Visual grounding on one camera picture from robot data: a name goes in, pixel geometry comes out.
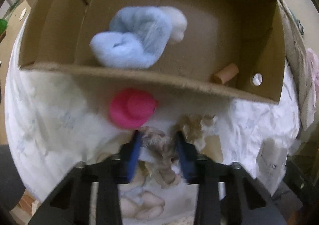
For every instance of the tan soft piece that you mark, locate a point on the tan soft piece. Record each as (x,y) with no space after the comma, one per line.
(213,149)

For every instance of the beige satin scrunchie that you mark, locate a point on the beige satin scrunchie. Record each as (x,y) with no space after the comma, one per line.
(197,129)

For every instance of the pink plush duck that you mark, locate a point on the pink plush duck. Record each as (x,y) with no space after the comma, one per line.
(132,108)

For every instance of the white plastic packet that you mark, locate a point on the white plastic packet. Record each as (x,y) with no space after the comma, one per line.
(271,164)

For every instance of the light blue plush toy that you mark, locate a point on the light blue plush toy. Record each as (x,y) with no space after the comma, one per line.
(137,36)

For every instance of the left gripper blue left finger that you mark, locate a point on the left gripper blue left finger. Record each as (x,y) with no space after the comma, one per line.
(132,154)

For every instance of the beige patterned quilt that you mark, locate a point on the beige patterned quilt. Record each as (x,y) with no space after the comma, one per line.
(296,56)

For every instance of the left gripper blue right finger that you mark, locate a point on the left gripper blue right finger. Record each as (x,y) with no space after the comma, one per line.
(187,158)

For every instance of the grey pink scrunchie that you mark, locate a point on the grey pink scrunchie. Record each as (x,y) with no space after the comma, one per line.
(159,155)

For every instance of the green bucket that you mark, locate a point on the green bucket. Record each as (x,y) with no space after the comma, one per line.
(3,25)

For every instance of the brown cardboard box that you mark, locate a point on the brown cardboard box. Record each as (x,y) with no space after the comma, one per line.
(226,47)

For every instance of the pink cloth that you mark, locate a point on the pink cloth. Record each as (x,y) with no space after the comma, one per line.
(314,65)

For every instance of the white floral bed sheet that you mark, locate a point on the white floral bed sheet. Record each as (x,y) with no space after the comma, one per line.
(55,120)

